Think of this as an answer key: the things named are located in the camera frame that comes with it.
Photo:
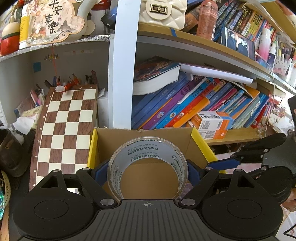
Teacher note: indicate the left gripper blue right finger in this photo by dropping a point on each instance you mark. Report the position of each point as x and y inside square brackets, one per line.
[195, 173]

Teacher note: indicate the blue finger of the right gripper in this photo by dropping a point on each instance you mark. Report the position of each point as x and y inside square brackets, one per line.
[224, 164]

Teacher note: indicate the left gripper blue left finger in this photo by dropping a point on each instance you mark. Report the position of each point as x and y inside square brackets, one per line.
[99, 173]

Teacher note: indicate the clear packing tape roll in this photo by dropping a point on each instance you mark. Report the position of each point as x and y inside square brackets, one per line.
[147, 168]

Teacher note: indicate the lower orange white toothpaste box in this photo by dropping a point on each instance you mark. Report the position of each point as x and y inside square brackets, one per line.
[212, 134]

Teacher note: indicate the orange white toothpaste box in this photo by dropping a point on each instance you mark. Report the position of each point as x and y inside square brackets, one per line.
[211, 120]
[212, 134]

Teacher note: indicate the yellow cardboard box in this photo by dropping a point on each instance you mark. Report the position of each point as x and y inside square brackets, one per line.
[106, 141]

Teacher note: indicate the upper orange white toothpaste box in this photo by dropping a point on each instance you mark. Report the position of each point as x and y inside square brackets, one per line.
[211, 120]

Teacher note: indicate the brown white chessboard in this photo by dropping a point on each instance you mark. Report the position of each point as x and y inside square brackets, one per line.
[64, 131]

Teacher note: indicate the row of leaning books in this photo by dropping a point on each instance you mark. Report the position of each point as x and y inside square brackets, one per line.
[182, 100]

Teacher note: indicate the thick white lying book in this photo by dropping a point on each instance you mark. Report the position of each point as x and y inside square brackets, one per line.
[153, 74]

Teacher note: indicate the framed photo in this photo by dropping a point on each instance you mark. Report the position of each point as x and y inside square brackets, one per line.
[237, 42]

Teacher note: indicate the pink bottle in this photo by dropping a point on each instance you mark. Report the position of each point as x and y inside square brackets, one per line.
[207, 19]

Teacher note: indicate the cream quilted handbag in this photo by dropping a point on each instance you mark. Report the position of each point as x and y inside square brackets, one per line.
[169, 14]

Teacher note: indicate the red round doll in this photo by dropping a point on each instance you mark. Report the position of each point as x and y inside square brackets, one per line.
[10, 39]

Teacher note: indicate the decorative chinese hanging plaque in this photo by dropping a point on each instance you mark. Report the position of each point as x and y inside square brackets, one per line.
[50, 22]

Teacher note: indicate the white bookshelf frame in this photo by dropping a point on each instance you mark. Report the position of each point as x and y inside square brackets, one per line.
[113, 58]

